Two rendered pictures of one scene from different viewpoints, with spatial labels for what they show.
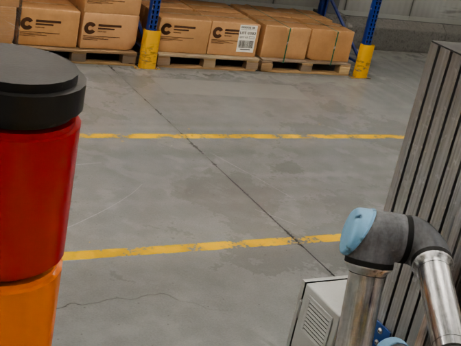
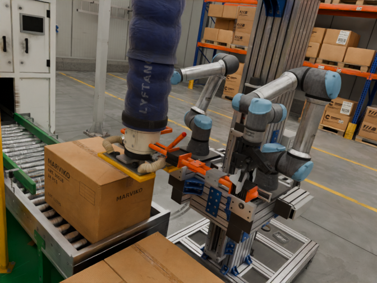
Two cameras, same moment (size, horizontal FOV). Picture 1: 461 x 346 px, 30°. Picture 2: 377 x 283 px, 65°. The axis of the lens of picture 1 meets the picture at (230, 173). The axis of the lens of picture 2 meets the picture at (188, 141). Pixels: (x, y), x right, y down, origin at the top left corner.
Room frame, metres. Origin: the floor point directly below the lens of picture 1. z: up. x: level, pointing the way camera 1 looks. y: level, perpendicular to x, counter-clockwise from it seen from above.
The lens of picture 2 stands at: (1.12, -2.19, 1.73)
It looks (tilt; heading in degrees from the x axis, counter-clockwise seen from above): 19 degrees down; 72
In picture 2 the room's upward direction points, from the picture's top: 10 degrees clockwise
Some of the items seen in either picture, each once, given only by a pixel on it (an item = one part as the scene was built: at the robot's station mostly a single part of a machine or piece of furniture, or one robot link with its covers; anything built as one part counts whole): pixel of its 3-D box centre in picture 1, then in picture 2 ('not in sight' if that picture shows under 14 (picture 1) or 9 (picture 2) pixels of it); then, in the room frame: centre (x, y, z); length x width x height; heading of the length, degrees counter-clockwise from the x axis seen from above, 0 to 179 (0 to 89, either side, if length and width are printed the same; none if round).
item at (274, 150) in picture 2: not in sight; (272, 156); (2.00, -0.94, 1.20); 0.13 x 0.12 x 0.14; 118
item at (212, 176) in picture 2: not in sight; (215, 177); (1.60, -1.17, 1.20); 0.07 x 0.07 x 0.04; 35
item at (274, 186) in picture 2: not in sight; (266, 175); (2.00, -0.93, 1.09); 0.15 x 0.15 x 0.10
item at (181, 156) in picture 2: not in sight; (178, 156); (1.47, -0.99, 1.20); 0.10 x 0.08 x 0.06; 35
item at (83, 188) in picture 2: not in sight; (97, 185); (1.13, -0.46, 0.75); 0.60 x 0.40 x 0.40; 125
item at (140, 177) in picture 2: not in sight; (125, 161); (1.25, -0.84, 1.10); 0.34 x 0.10 x 0.05; 125
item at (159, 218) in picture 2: not in sight; (127, 233); (1.31, -0.74, 0.58); 0.70 x 0.03 x 0.06; 34
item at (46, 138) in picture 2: not in sight; (52, 138); (0.69, 0.68, 0.60); 1.60 x 0.10 x 0.09; 124
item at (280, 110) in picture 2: not in sight; (269, 112); (1.75, -1.20, 1.50); 0.11 x 0.11 x 0.08; 28
